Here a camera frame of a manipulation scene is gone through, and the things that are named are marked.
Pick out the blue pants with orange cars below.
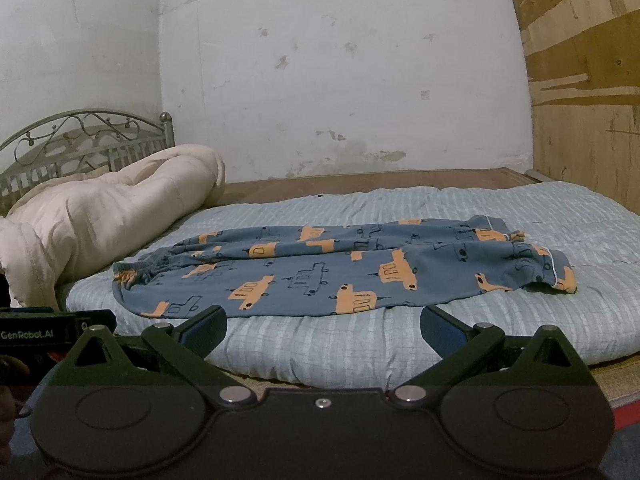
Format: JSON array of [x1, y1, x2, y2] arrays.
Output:
[[112, 216, 577, 318]]

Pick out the rolled cream comforter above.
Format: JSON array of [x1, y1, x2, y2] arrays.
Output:
[[1, 144, 226, 308]]

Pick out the grey metal headboard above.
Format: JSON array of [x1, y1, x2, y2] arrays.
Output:
[[1, 108, 175, 214]]

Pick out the brown plywood wardrobe panel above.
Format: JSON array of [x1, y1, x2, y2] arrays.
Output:
[[513, 0, 640, 211]]

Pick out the brown wooden bed frame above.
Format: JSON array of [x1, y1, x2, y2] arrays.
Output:
[[219, 167, 538, 206]]

